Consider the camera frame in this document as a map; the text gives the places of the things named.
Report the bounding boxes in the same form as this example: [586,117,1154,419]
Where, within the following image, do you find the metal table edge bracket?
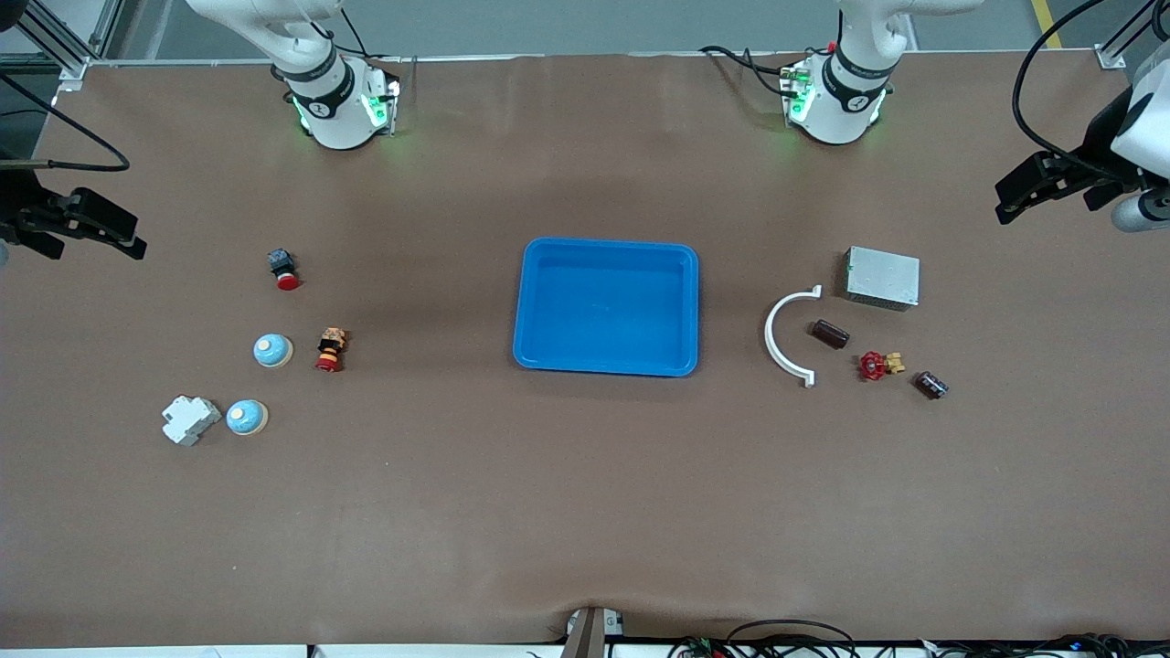
[559,606,624,658]

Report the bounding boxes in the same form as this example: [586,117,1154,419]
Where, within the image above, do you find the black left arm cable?
[1011,0,1143,176]

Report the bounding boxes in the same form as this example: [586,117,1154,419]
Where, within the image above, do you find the white curved plastic bracket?
[764,285,823,388]

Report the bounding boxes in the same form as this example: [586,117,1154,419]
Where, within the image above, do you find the grey metal power supply box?
[843,246,920,313]

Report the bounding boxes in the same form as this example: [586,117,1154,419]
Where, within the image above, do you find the aluminium frame corner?
[1097,0,1170,69]
[0,0,124,92]

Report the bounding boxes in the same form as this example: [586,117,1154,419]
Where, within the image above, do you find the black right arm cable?
[0,71,131,175]

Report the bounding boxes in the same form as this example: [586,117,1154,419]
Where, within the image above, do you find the blue plastic tray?
[512,238,701,378]

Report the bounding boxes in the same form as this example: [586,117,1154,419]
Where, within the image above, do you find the black table edge cable bundle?
[667,620,1170,658]

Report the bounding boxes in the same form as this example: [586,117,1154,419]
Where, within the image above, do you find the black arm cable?
[0,71,131,175]
[1011,0,1143,176]

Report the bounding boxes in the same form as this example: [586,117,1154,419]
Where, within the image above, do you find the red handle brass valve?
[857,351,907,382]

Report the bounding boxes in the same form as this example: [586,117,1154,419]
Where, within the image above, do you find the white circuit breaker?
[162,395,223,446]

